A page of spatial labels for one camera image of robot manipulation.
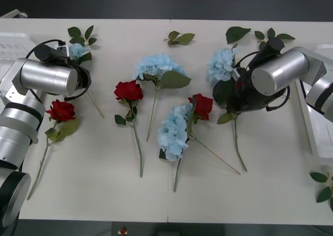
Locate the white cart with wheel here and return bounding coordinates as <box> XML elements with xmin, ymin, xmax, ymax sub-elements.
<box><xmin>0</xmin><ymin>9</ymin><xmax>29</xmax><ymax>19</ymax></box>

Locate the olive green leaf sprig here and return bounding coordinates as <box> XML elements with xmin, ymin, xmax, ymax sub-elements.
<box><xmin>163</xmin><ymin>30</ymin><xmax>196</xmax><ymax>46</ymax></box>

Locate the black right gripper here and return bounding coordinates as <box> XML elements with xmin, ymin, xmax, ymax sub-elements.
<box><xmin>225</xmin><ymin>69</ymin><xmax>272</xmax><ymax>115</ymax></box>

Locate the shallow white box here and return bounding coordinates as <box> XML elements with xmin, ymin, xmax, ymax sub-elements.
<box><xmin>0</xmin><ymin>32</ymin><xmax>40</xmax><ymax>96</ymax></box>
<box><xmin>295</xmin><ymin>44</ymin><xmax>333</xmax><ymax>165</ymax></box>

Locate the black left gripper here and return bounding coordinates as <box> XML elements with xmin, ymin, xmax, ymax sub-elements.
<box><xmin>68</xmin><ymin>60</ymin><xmax>92</xmax><ymax>91</ymax></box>

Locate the red rose with tan stem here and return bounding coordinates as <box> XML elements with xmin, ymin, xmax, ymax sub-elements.
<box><xmin>186</xmin><ymin>93</ymin><xmax>241</xmax><ymax>175</ymax></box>

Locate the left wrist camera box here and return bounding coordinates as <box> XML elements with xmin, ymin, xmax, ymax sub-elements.
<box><xmin>54</xmin><ymin>45</ymin><xmax>70</xmax><ymax>59</ymax></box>

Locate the red rose with pale leaf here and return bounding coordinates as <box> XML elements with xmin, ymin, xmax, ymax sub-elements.
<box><xmin>27</xmin><ymin>99</ymin><xmax>81</xmax><ymax>201</ymax></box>

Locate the small pale blue flower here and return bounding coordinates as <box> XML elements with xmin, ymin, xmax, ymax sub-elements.
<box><xmin>68</xmin><ymin>42</ymin><xmax>105</xmax><ymax>119</ymax></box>

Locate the large single green leaf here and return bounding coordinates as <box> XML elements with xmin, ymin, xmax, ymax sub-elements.
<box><xmin>225</xmin><ymin>26</ymin><xmax>252</xmax><ymax>45</ymax></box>

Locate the pale blue flower, green stem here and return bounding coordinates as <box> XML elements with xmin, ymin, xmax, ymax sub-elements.
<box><xmin>158</xmin><ymin>102</ymin><xmax>190</xmax><ymax>193</ymax></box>

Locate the dark green leaf sprig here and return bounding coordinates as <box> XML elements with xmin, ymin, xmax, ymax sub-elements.
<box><xmin>309</xmin><ymin>171</ymin><xmax>333</xmax><ymax>213</ymax></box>
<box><xmin>67</xmin><ymin>25</ymin><xmax>98</xmax><ymax>49</ymax></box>
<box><xmin>254</xmin><ymin>27</ymin><xmax>296</xmax><ymax>46</ymax></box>

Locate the red rose with long stem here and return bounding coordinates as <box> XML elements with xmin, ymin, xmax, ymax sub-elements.
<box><xmin>216</xmin><ymin>80</ymin><xmax>248</xmax><ymax>173</ymax></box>

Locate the red rose with dark leaves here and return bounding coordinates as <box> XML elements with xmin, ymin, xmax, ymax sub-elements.
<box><xmin>113</xmin><ymin>80</ymin><xmax>145</xmax><ymax>178</ymax></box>

